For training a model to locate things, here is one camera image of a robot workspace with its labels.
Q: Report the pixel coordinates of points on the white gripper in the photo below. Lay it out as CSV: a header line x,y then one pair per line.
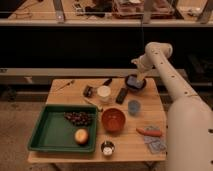
x,y
143,66

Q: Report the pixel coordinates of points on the purple bowl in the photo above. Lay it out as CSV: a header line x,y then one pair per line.
x,y
134,89

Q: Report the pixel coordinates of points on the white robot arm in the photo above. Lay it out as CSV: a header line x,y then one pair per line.
x,y
189,119

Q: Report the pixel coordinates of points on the orange bowl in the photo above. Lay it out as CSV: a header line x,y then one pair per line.
x,y
113,120

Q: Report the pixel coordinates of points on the black remote control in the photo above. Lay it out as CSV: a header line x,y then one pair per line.
x,y
121,95

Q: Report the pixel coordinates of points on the blue plastic cup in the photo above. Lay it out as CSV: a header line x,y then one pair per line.
x,y
133,107

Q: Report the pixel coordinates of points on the white cup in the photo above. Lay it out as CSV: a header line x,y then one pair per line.
x,y
104,93

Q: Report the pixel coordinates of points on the black brush tool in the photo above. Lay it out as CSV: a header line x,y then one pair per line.
x,y
88,91

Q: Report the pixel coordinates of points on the wooden spoon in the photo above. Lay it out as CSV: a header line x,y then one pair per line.
x,y
100,108

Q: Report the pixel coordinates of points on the orange carrot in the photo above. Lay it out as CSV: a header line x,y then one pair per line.
x,y
154,133

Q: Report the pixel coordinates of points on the grey blue cloth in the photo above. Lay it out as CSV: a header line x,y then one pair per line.
x,y
155,144

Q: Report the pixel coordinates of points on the bunch of dark grapes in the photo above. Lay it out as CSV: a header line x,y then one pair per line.
x,y
78,119

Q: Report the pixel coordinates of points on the small metal cup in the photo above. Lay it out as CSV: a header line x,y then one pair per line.
x,y
107,148

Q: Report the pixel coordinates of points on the green plastic tray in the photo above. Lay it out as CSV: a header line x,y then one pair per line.
x,y
54,133

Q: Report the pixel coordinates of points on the black handled utensil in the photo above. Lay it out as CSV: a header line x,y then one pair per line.
x,y
106,83

